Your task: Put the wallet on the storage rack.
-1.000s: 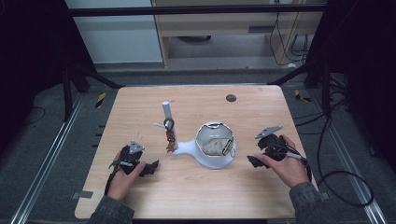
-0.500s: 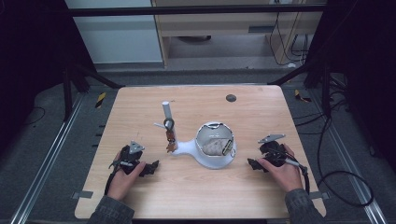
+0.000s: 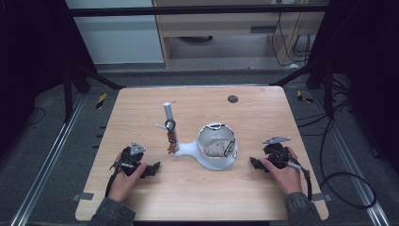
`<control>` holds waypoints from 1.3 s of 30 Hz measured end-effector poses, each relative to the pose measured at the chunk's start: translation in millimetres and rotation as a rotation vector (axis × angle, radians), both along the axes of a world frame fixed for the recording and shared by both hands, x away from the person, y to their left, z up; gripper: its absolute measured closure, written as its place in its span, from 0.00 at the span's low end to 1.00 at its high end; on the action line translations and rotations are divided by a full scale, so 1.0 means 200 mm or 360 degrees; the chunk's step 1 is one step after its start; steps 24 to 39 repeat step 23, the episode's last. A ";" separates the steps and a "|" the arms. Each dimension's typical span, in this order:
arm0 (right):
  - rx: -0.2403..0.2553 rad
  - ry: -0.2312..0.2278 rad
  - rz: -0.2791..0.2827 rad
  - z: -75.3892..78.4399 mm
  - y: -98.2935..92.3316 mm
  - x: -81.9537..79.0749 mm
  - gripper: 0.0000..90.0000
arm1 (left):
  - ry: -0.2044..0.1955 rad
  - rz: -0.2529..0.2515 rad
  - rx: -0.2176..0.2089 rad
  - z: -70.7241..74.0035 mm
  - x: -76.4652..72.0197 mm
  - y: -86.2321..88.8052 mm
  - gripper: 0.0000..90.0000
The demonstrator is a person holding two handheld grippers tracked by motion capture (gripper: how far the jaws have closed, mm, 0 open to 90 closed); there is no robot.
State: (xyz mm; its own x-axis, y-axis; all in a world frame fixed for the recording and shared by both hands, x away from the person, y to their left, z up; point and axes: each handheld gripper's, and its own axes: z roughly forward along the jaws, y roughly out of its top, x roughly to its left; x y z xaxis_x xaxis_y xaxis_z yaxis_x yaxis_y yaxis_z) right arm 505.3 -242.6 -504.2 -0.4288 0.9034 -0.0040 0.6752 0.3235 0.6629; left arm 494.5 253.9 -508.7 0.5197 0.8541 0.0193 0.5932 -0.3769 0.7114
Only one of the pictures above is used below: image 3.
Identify person's right hand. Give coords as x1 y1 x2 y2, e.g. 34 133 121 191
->
259 147 303 196

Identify white bowl with silver rim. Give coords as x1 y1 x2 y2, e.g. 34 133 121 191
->
196 122 237 160

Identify right hand-held gripper cable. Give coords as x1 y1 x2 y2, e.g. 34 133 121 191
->
288 161 313 202

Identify left hand-held gripper cable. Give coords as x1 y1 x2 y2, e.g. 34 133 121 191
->
104 172 118 198

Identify yellow and black tape strip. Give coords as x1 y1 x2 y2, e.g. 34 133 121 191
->
295 89 315 105
95 92 108 110

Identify black hanging desk cables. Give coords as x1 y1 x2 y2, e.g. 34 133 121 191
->
270 11 312 68

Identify person's left hand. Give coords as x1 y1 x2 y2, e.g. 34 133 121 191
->
107 153 148 203

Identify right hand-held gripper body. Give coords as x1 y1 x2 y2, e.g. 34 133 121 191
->
262 135 302 170

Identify grey table edge bracket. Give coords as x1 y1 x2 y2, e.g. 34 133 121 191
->
72 191 95 202
311 192 333 202

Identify black horizontal bar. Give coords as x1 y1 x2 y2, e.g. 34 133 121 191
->
67 4 330 17

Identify white cabinet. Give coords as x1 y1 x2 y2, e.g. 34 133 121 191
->
64 0 165 66

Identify hand-held gripper cable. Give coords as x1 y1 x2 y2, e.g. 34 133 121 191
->
288 161 313 202
104 172 118 198

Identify long black looped floor cable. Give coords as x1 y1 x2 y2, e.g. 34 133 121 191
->
295 103 377 210

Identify thin black floor cable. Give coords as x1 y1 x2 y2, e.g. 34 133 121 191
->
25 106 47 127

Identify olive loop keychain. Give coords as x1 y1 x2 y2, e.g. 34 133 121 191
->
164 118 180 155

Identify aluminium floor rail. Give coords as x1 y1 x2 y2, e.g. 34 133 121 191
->
312 92 392 226
9 93 87 226

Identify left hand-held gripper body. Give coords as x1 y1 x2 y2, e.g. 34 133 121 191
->
109 141 147 177

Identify white tree-shaped stand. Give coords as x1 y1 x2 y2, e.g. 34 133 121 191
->
154 101 239 172

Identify black metal stand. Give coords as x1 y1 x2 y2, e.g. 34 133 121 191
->
268 57 335 121
61 59 127 124

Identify clear plastic pouch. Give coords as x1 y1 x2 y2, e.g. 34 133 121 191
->
204 139 237 158

